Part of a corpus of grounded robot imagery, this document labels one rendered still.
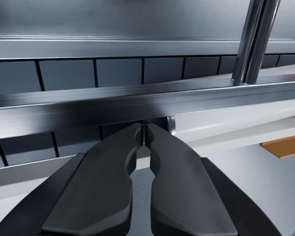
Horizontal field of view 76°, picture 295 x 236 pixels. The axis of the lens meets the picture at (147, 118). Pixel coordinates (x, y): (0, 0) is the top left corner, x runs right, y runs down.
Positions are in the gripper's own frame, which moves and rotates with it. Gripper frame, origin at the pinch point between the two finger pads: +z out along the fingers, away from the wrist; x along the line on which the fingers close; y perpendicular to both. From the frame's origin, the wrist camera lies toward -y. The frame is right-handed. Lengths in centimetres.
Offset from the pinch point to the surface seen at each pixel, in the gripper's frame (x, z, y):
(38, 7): -9.1, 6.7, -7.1
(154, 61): 0.6, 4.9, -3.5
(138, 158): -0.4, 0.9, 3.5
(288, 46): 15.1, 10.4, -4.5
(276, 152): 22.8, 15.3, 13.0
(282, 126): 15.3, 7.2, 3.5
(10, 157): -10.7, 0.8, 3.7
